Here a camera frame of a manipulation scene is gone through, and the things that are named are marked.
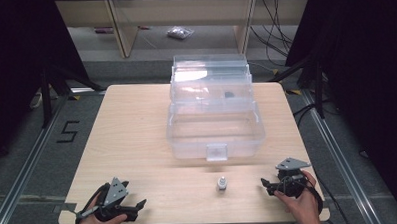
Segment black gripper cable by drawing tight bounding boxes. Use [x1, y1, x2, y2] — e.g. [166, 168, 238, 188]
[278, 174, 325, 217]
[73, 182, 112, 224]

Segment black metal stand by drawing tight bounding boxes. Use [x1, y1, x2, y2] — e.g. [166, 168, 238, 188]
[267, 53, 327, 122]
[39, 60, 109, 130]

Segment light wooden shelf unit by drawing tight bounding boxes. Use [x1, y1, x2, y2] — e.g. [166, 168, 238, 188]
[55, 0, 312, 62]

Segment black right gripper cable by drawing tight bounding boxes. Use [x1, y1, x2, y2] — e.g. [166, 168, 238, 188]
[278, 174, 325, 217]

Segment clear plastic bag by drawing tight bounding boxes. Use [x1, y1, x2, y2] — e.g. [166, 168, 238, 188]
[166, 25, 196, 41]

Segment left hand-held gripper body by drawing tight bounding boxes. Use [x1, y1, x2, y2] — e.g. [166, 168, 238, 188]
[76, 175, 140, 224]

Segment aluminium floor rail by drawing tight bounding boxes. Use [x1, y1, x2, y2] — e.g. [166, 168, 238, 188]
[301, 87, 383, 224]
[0, 94, 75, 224]

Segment black floor cable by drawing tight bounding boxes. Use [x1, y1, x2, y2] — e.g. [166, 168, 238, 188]
[291, 101, 321, 128]

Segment clear plastic tiered storage box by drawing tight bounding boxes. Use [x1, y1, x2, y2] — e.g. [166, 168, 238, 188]
[163, 52, 268, 164]

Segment white power strip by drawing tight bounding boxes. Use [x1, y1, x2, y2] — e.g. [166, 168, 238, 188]
[28, 91, 44, 110]

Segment small white bottle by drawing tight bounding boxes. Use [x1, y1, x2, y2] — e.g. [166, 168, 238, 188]
[217, 175, 229, 191]

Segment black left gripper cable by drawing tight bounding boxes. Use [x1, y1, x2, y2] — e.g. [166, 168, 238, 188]
[73, 182, 112, 224]

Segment bundle of black cables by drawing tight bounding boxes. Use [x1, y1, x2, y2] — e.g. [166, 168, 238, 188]
[248, 0, 297, 68]

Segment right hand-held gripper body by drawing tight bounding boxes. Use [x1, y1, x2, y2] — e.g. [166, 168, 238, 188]
[273, 156, 314, 200]

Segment black curtain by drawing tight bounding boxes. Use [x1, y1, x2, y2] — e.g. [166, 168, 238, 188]
[0, 0, 93, 167]
[282, 0, 397, 220]

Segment pink flat object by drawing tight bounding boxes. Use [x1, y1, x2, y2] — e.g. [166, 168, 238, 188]
[93, 26, 115, 35]

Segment person's right hand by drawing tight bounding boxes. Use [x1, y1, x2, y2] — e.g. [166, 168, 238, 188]
[273, 169, 322, 224]

